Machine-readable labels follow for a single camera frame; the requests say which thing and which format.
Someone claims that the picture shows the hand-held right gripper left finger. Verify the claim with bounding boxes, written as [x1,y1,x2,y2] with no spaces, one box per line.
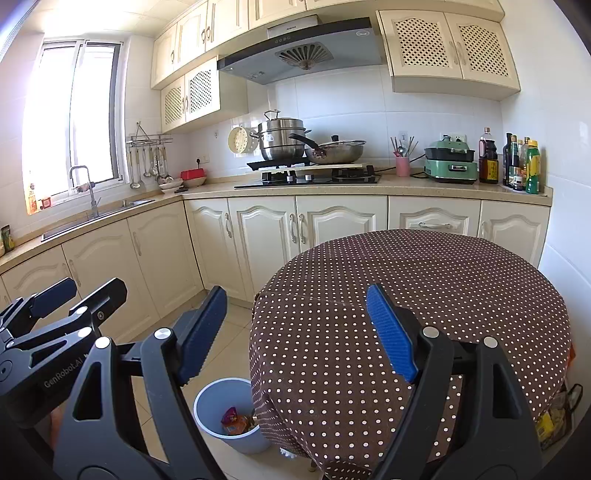
[58,285,228,480]

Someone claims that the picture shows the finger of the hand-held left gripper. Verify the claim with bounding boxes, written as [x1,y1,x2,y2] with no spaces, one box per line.
[4,277,128,350]
[0,278,78,328]

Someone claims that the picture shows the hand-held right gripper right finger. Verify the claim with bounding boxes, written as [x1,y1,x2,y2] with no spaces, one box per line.
[366,283,543,480]

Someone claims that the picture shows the light blue trash bin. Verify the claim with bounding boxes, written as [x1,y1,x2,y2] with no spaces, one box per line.
[193,378,274,455]

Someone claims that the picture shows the steel kitchen sink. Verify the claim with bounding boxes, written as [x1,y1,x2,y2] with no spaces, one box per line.
[41,198,156,241]

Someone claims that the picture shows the round table with dotted cloth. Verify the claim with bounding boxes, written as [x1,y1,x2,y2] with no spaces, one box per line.
[249,228,573,480]

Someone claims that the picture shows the metal sink faucet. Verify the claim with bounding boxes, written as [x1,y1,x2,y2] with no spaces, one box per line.
[69,166,101,219]

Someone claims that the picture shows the cream lower cabinets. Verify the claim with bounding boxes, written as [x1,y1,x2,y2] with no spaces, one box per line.
[0,194,552,352]

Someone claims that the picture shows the beige kitchen countertop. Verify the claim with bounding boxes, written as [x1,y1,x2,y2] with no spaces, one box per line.
[0,173,554,278]

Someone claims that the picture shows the black gas stove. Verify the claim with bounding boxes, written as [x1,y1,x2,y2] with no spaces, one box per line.
[234,167,383,190]

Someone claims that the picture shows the pale cutting board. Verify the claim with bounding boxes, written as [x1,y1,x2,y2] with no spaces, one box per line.
[259,162,374,176]

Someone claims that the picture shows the green electric cooker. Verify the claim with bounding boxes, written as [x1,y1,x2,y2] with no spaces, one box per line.
[423,136,479,184]

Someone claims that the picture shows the kitchen window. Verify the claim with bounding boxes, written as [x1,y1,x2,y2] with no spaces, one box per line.
[21,39,125,201]

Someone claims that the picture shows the shopping bag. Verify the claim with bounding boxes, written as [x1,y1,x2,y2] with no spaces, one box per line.
[536,383,585,450]

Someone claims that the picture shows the black induction cooker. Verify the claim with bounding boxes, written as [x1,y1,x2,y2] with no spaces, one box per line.
[247,158,315,171]

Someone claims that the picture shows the steel wok with lid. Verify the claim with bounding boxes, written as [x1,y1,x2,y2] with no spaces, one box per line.
[288,134,368,165]

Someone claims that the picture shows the pink utensil cup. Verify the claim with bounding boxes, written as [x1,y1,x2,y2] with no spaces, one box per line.
[390,134,419,158]

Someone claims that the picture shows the large soy sauce bottle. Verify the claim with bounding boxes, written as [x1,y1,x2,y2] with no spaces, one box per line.
[478,128,500,184]

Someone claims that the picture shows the cream round colander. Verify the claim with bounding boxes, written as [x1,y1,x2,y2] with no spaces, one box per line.
[228,127,259,157]

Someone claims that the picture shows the dark sauce bottle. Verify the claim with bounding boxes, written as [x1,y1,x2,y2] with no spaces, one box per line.
[503,133,515,188]
[510,135,523,190]

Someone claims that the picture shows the steel steamer pot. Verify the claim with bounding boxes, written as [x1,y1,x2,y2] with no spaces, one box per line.
[249,109,309,162]

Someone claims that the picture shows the small lattice door cabinet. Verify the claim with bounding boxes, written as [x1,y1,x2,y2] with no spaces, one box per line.
[161,56,249,134]

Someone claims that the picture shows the green yellow bottle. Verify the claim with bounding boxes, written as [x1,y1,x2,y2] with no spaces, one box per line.
[525,139,542,195]

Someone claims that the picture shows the wide lattice door cabinet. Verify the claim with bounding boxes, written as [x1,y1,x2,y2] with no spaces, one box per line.
[376,9,522,101]

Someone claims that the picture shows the grey range hood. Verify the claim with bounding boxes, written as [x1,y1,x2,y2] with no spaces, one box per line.
[217,15,387,86]

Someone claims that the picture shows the wall utensil rack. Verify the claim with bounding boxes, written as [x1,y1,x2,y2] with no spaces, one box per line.
[126,121,174,147]

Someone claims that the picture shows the cream upper wall cabinets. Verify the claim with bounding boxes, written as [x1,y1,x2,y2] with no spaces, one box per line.
[150,0,504,90]

